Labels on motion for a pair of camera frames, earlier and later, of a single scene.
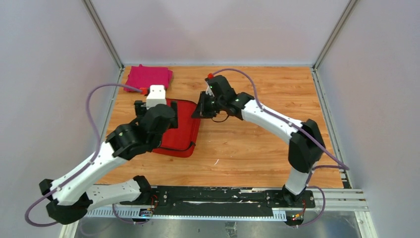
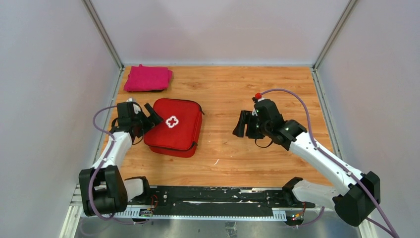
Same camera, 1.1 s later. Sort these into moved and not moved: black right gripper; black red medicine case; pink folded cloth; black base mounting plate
Moved: black right gripper
Not moved: pink folded cloth; black red medicine case; black base mounting plate
